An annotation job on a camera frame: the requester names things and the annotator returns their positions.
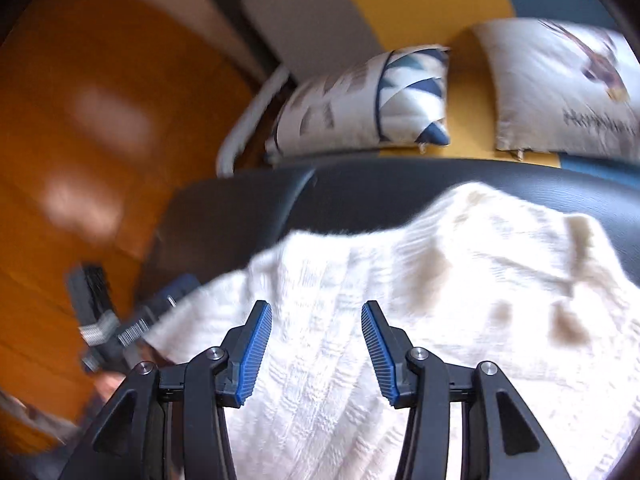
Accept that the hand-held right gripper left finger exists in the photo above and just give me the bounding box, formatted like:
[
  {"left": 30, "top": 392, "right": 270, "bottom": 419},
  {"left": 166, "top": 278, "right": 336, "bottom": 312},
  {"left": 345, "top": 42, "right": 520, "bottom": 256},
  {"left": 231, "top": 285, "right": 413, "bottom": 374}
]
[{"left": 60, "top": 300, "right": 273, "bottom": 480}]

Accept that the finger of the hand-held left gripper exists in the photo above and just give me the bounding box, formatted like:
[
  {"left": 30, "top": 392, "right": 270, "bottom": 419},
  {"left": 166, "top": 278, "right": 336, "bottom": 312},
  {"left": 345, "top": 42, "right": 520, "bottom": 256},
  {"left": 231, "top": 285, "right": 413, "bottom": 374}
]
[{"left": 150, "top": 274, "right": 202, "bottom": 311}]

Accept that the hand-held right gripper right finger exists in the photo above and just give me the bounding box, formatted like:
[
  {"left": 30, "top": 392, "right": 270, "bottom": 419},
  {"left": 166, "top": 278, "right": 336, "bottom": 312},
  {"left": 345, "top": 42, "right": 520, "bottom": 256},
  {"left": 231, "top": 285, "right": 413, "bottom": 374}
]
[{"left": 361, "top": 300, "right": 571, "bottom": 480}]

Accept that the white knitted sweater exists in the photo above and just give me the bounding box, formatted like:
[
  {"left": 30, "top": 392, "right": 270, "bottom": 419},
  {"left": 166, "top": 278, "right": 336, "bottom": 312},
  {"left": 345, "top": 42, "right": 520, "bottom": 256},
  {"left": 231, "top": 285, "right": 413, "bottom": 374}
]
[{"left": 145, "top": 182, "right": 640, "bottom": 480}]

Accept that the blue white geometric pillow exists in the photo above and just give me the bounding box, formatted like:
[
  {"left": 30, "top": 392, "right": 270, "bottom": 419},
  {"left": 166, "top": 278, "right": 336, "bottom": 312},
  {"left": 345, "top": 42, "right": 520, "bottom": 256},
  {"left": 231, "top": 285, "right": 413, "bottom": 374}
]
[{"left": 265, "top": 45, "right": 451, "bottom": 156}]

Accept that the grey flat panel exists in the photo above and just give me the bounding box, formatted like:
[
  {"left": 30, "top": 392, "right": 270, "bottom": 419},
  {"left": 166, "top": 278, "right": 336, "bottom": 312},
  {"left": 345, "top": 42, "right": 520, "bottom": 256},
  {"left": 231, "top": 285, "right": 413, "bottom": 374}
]
[{"left": 210, "top": 0, "right": 381, "bottom": 81}]

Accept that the white bird print pillow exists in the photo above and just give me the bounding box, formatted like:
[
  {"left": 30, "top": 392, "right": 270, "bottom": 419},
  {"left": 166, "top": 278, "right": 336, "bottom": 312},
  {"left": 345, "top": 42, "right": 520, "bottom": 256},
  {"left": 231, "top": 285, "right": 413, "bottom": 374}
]
[{"left": 472, "top": 17, "right": 640, "bottom": 161}]

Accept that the yellow and blue sofa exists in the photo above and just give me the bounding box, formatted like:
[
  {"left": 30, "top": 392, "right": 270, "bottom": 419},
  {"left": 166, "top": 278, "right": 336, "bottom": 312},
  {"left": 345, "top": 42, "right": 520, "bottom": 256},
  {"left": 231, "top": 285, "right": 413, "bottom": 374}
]
[{"left": 215, "top": 0, "right": 640, "bottom": 181}]

